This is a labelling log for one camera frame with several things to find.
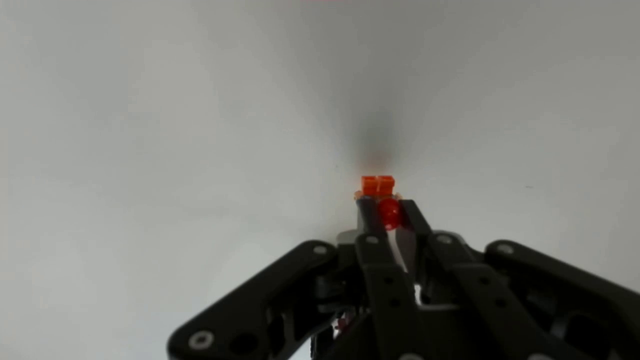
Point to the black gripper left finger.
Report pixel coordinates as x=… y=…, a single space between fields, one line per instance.
x=338 y=300

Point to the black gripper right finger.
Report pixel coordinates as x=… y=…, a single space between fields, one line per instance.
x=527 y=304

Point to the small orange block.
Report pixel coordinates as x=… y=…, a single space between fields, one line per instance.
x=380 y=190

